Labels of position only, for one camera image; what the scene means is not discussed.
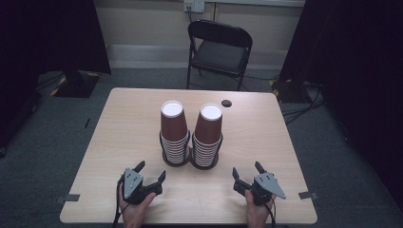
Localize hand-held gripper cable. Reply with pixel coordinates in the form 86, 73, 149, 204
264, 197, 278, 228
111, 175, 131, 228

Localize black folding chair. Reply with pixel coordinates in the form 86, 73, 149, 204
185, 19, 254, 92

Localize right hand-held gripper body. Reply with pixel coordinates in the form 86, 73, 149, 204
251, 171, 287, 206

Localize right hand-held gripper cable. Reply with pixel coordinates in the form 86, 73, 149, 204
264, 197, 278, 228

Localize black floor cables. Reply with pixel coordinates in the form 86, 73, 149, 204
280, 81, 327, 125

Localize white wall socket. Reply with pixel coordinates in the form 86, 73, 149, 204
183, 0, 205, 13

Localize stack of brown paper cups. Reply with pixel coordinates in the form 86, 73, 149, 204
160, 100, 191, 165
192, 134, 222, 168

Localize person's left hand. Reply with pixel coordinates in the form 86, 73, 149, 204
118, 191, 157, 228

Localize person's right hand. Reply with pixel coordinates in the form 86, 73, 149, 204
244, 189, 277, 228

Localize black stand base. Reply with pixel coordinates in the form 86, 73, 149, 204
49, 69, 102, 99
269, 78, 306, 104

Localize left hand-held gripper cable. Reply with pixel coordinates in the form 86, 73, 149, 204
111, 175, 131, 228

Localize grey floor tape strip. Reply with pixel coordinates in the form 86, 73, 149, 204
297, 191, 318, 200
55, 194, 81, 204

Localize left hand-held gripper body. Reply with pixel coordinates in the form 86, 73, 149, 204
117, 168, 157, 205

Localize black curtain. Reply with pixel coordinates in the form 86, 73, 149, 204
0, 0, 112, 153
278, 0, 403, 202

